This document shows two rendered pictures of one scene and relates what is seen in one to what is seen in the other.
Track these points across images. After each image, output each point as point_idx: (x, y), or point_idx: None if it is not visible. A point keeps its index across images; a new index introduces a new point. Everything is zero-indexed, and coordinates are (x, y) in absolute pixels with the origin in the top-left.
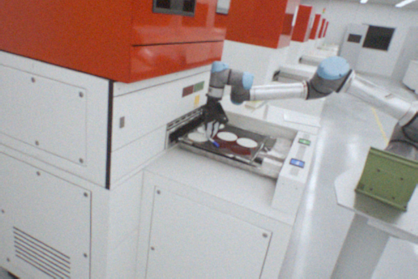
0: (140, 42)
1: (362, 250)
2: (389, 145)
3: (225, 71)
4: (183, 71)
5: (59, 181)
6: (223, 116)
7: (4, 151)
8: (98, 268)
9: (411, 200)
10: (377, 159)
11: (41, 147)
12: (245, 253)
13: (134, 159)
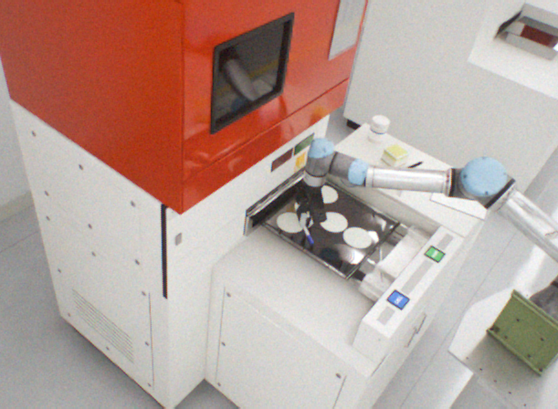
0: (195, 172)
1: (483, 397)
2: (547, 288)
3: (326, 158)
4: None
5: (116, 270)
6: (319, 214)
7: (56, 217)
8: (160, 359)
9: None
10: (519, 306)
11: (95, 232)
12: (319, 383)
13: (197, 263)
